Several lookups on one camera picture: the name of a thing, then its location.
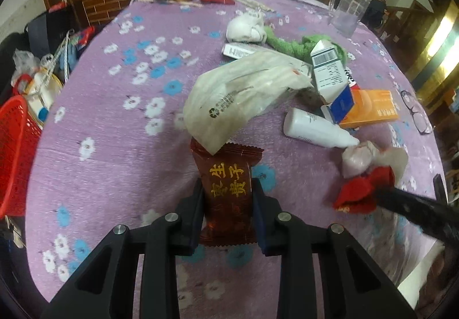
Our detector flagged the white tissue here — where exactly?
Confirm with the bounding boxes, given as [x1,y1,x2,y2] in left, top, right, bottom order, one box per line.
[342,141,409,184]

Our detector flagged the orange medicine box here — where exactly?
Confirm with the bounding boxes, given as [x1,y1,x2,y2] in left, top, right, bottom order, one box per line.
[339,90,398,128]

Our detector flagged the dark red candy wrapper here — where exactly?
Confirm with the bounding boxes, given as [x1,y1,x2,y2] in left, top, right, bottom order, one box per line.
[190,139,263,247]

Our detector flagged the white squeeze bottle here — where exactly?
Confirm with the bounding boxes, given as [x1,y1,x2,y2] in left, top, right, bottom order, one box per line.
[283,107,360,149]

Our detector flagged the white blue barcode box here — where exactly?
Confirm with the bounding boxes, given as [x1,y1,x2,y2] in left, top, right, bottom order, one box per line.
[310,39,354,124]

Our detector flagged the white plastic bag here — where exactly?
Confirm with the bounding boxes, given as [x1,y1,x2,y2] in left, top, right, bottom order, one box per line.
[183,50,312,154]

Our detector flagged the long white medicine box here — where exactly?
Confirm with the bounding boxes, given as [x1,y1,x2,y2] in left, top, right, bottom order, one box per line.
[222,42,265,59]

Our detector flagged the black eyeglasses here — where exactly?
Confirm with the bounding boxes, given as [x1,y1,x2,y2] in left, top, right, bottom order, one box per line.
[400,90,433,135]

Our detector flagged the red plastic basket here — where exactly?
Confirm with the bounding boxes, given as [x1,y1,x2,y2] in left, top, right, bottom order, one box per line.
[0,96,41,217]

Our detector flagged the yellow tray with rolls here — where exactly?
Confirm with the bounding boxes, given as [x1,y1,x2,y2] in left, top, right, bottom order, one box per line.
[22,69,63,128]

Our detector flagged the green cloth rag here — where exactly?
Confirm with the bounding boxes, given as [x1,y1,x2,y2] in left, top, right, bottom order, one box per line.
[264,26,348,65]

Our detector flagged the purple floral tablecloth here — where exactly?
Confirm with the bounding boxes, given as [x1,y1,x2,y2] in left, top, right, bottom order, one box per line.
[26,0,443,318]

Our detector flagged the clear plastic bag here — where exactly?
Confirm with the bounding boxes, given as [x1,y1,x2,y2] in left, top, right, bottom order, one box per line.
[11,49,40,86]

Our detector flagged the black shopping bag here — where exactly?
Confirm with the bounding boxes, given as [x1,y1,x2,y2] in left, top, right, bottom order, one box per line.
[25,7,79,59]

